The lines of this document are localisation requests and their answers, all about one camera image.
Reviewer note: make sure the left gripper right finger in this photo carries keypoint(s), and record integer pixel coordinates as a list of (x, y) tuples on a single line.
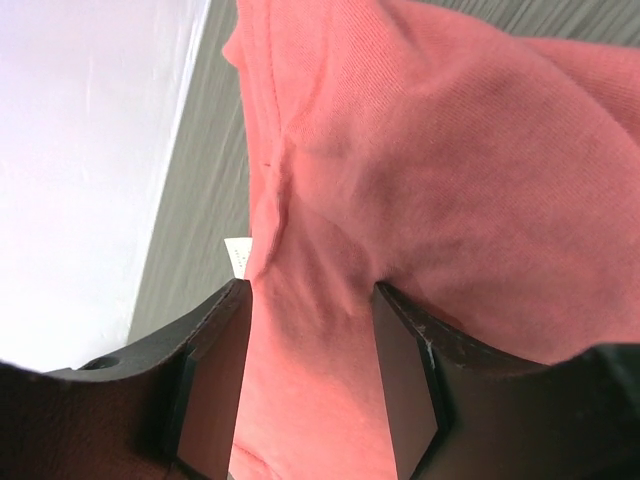
[(458, 408)]

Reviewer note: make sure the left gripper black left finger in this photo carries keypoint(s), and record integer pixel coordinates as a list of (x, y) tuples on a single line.
[(163, 407)]

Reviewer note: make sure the salmon pink t shirt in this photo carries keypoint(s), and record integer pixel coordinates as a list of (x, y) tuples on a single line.
[(492, 178)]

